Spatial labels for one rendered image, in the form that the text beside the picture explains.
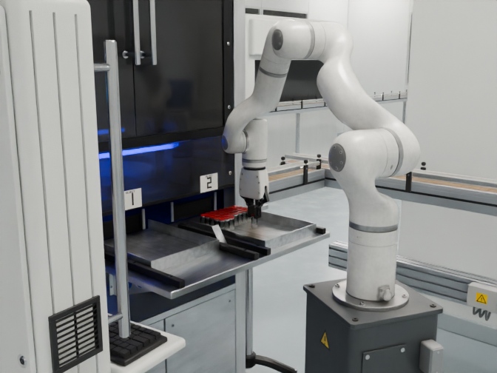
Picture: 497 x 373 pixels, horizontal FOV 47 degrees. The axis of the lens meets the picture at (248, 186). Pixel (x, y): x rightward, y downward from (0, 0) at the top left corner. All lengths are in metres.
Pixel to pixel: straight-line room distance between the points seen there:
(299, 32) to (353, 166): 0.42
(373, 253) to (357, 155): 0.25
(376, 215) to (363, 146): 0.17
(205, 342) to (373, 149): 1.16
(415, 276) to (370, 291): 1.27
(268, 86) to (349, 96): 0.39
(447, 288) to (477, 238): 0.60
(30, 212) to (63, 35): 0.30
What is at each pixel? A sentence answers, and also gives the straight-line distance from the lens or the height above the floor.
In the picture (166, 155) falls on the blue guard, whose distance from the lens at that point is 1.89.
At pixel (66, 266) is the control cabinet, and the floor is 1.08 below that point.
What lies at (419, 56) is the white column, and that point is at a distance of 3.21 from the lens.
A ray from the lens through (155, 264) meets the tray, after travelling 1.60.
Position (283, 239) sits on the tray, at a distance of 1.80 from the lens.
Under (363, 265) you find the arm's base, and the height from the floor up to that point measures 0.96.
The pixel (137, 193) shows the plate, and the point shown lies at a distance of 1.84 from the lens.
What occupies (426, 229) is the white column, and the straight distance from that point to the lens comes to 3.29.
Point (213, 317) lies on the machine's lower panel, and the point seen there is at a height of 0.50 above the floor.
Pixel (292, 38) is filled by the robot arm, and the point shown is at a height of 1.50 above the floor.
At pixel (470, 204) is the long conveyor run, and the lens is 2.50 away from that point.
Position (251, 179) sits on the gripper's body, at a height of 1.06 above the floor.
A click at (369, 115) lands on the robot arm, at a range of 1.45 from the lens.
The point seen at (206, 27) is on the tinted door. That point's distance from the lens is 2.01.
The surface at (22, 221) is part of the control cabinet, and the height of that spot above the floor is 1.18.
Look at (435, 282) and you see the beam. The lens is 2.67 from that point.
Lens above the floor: 1.44
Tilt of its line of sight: 12 degrees down
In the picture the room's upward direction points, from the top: straight up
